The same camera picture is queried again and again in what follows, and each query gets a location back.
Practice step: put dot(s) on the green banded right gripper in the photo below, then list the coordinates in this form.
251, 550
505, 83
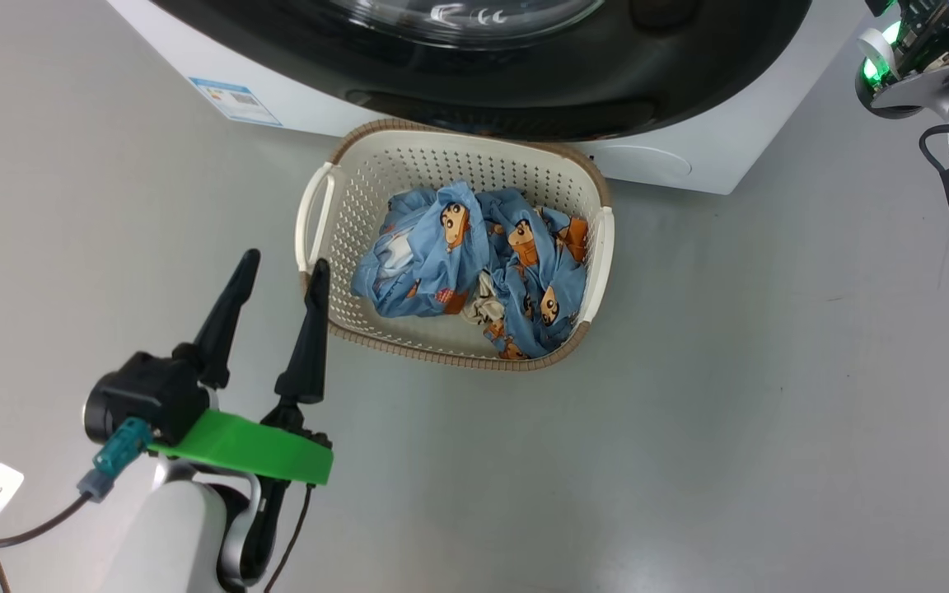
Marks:
927, 82

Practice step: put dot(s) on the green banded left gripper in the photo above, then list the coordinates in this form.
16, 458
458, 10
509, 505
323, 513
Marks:
252, 449

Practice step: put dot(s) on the blue cartoon print garment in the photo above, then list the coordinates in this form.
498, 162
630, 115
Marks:
540, 280
417, 272

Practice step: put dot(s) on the black round washer door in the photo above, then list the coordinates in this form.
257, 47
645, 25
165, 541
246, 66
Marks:
606, 82

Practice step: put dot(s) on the cream perforated laundry basket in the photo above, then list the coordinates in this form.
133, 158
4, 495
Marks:
441, 161

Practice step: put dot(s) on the white front-load washing machine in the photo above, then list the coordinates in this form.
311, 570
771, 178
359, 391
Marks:
689, 165

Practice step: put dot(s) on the blue white energy label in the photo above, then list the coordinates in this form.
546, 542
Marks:
236, 100

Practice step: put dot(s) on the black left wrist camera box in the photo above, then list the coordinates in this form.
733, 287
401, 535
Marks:
145, 395

